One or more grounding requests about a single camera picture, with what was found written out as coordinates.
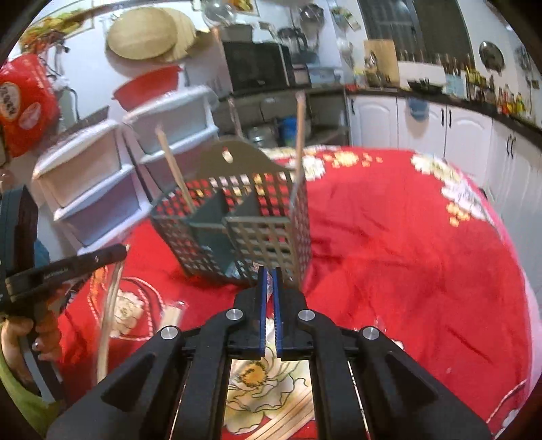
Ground person's left forearm green sleeve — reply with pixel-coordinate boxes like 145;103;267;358
0;355;60;438

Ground round woven bamboo tray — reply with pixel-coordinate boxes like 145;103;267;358
167;8;198;58
106;6;179;60

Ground white countertop appliance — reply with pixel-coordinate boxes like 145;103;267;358
398;61;447;87

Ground hanging steel bowl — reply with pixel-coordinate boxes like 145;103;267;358
299;4;325;30

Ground white kitchen base cabinets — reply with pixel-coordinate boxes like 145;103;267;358
347;93;542;238

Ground black microwave oven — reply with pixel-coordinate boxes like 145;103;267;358
222;41;295;91

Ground red snack bag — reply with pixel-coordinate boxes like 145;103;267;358
0;55;60;157

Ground dark perforated utensil basket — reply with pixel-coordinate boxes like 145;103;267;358
150;139;312;288

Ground dark kitchen window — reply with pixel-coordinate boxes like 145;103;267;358
358;0;473;64

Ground blue plastic bucket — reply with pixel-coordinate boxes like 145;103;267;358
277;116;299;145

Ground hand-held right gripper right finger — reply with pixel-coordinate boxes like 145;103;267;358
271;266;494;440

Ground steel pot under rack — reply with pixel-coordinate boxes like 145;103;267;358
248;125;276;145

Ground drawer unit with beige drawer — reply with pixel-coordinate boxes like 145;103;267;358
32;119;153;248

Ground metal shelf rack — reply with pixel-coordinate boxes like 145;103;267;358
212;80;352;147

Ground red plastic basin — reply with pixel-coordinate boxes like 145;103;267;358
112;64;184;111

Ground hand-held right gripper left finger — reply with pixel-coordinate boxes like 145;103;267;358
46;266;268;440

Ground red floral tablecloth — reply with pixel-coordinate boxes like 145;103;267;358
55;144;538;440

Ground drawer unit with pale-blue drawer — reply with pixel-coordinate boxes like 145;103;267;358
123;85;221;199

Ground wooden cutting board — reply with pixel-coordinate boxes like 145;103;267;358
363;39;399;87

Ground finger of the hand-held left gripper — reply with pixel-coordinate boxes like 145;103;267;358
5;244;128;297

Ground blue hanging cloth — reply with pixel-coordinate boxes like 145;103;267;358
407;97;428;121

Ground row of condiment bottles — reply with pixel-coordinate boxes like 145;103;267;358
495;85;535;118

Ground blue utensil rack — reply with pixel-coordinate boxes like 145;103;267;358
444;70;466;96

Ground black blender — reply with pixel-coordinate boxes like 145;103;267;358
277;27;319;64

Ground wooden chopstick pair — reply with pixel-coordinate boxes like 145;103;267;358
97;258;125;381
290;92;306;199
163;301;186;328
155;126;197;212

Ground person's left hand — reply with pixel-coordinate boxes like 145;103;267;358
0;314;65;387

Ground steel pot lid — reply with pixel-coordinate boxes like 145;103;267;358
479;41;505;72

